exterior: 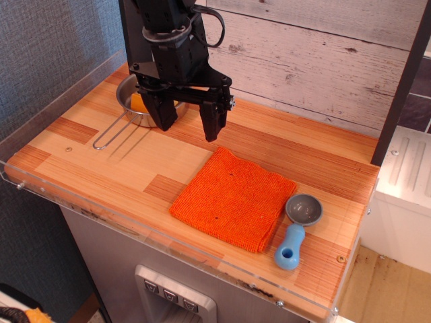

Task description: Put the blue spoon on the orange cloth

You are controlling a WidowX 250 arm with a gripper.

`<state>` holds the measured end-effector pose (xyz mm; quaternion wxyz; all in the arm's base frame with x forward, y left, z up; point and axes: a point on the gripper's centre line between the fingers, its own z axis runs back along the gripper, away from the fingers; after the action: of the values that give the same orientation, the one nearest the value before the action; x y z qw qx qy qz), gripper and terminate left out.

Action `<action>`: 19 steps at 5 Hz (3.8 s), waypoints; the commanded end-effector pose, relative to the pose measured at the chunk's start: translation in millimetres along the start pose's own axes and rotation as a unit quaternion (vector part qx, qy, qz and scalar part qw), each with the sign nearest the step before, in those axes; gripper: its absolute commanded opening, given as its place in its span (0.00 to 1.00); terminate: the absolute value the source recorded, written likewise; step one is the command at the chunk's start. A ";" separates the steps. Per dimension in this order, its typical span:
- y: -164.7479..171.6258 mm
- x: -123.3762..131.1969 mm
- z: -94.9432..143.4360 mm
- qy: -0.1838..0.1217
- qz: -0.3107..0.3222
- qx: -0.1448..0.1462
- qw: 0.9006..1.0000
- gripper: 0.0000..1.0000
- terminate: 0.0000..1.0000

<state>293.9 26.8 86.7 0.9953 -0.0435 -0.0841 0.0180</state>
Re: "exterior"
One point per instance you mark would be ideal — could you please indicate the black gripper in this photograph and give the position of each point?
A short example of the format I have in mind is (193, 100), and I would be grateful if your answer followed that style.
(180, 70)

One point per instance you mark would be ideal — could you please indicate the blue spoon with grey bowl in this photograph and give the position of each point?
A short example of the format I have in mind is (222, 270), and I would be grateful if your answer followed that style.
(303, 210)

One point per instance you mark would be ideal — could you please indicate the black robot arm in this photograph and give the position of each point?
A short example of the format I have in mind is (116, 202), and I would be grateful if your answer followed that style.
(174, 16)

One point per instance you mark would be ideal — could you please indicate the orange knitted cloth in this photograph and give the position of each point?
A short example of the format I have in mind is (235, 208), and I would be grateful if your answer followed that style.
(234, 200)

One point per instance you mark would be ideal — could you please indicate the yellow cheese wedge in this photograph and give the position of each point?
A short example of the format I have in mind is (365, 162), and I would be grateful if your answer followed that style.
(137, 103)

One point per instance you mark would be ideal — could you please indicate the grey toy fridge cabinet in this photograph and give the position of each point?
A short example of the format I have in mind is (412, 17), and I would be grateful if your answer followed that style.
(112, 257)

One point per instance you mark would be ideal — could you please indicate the silver dispenser panel with buttons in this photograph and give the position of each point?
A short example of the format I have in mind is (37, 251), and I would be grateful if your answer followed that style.
(173, 296)

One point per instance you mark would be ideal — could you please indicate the white toy appliance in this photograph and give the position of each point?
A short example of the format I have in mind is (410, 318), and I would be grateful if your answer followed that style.
(397, 223)

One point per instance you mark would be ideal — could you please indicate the black and yellow object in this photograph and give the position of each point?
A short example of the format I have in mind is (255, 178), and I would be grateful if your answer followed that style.
(18, 307)

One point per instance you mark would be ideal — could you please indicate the dark left vertical post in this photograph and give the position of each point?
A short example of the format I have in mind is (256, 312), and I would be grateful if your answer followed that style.
(137, 49)

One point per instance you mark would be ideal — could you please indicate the dark vertical post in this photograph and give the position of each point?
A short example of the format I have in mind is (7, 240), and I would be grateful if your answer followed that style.
(137, 49)
(409, 73)

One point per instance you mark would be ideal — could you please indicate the dark right vertical post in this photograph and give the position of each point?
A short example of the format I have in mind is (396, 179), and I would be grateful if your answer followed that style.
(409, 73)

